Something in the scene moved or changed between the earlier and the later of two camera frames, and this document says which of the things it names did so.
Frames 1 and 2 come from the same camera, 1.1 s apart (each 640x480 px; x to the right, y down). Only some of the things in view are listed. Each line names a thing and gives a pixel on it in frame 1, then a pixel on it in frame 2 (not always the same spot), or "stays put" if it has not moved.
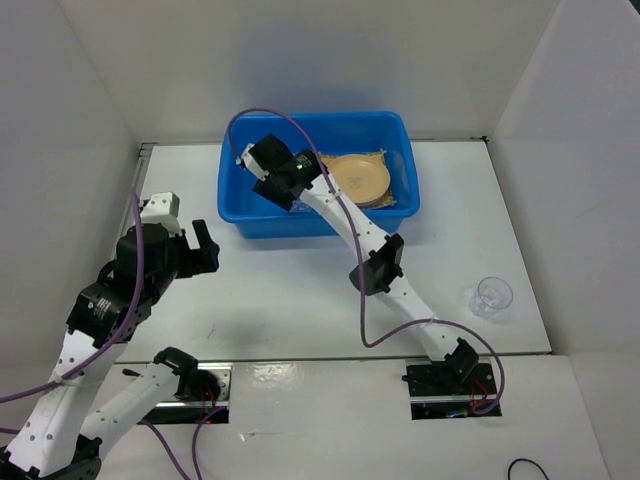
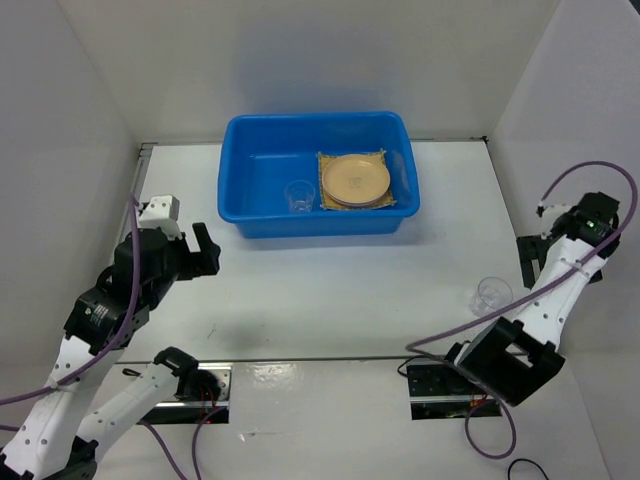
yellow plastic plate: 365,178 stays put
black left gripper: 204,258 stays put
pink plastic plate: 382,199 stays put
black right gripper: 265,190 -> 531,248
